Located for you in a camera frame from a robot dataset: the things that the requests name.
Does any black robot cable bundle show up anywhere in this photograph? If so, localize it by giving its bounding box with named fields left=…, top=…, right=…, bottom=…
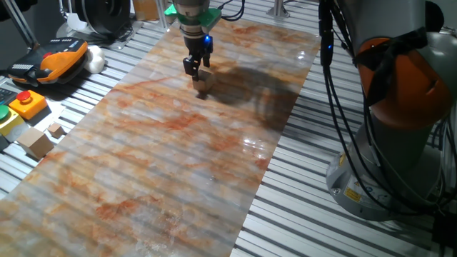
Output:
left=217, top=0, right=457, bottom=218

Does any black round spool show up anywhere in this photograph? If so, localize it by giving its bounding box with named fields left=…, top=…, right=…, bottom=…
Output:
left=74, top=0, right=131, bottom=36

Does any green button yellow box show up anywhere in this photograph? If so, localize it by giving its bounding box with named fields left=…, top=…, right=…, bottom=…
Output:
left=0, top=104, right=26, bottom=137

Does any brown cardboard box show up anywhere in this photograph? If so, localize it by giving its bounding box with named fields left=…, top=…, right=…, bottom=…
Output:
left=132, top=0, right=169, bottom=21

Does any silver upright post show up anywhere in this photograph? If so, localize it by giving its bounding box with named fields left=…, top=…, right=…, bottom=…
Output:
left=155, top=0, right=171, bottom=29

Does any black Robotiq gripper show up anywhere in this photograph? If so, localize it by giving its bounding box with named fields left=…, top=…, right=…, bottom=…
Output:
left=182, top=34, right=214, bottom=82

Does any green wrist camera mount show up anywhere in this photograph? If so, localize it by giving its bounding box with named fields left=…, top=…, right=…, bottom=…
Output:
left=163, top=5, right=223, bottom=35

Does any orange black teach pendant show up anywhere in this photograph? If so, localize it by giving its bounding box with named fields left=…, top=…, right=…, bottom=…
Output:
left=0, top=37, right=89, bottom=88

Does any thick grey metal strut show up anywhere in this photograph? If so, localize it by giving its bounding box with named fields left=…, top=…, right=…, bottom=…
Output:
left=1, top=0, right=39, bottom=50

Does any orange marble pattern mat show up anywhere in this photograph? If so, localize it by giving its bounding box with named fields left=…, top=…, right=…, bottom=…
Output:
left=0, top=16, right=321, bottom=257

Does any black computer keyboard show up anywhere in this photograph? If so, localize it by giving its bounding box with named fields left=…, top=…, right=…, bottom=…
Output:
left=0, top=87, right=19, bottom=106

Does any large wooden cube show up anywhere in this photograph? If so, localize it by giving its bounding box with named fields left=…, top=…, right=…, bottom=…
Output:
left=16, top=126, right=55, bottom=161

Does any white crumpled lump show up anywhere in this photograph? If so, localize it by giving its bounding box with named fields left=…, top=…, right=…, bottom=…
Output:
left=84, top=44, right=106, bottom=75

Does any grey base plate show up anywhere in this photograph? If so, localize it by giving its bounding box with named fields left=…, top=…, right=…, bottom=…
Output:
left=56, top=16, right=144, bottom=50

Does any red button orange box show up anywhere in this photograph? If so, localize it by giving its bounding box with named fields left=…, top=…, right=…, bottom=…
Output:
left=8, top=89, right=49, bottom=121

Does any tiny wooden cube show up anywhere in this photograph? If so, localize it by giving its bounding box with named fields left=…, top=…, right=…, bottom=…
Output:
left=47, top=122, right=66, bottom=139

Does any small wooden cube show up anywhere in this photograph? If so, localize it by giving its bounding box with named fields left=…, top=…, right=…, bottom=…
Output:
left=191, top=69, right=216, bottom=93

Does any silver post foot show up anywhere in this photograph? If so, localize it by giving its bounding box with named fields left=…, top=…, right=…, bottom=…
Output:
left=266, top=0, right=291, bottom=19

